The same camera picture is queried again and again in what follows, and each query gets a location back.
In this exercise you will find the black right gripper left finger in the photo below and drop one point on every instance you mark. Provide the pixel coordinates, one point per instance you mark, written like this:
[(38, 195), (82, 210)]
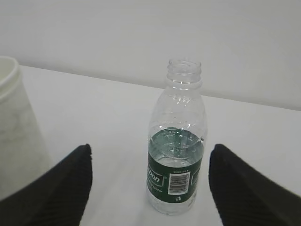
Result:
[(58, 198)]

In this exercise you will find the white paper cup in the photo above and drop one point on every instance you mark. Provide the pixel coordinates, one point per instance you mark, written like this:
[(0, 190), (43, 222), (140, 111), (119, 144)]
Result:
[(23, 153)]

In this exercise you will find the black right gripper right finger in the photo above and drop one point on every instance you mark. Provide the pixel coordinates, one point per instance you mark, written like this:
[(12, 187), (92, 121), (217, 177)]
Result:
[(245, 197)]

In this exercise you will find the clear green-label water bottle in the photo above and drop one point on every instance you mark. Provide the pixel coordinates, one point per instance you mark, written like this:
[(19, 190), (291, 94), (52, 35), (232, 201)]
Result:
[(176, 140)]

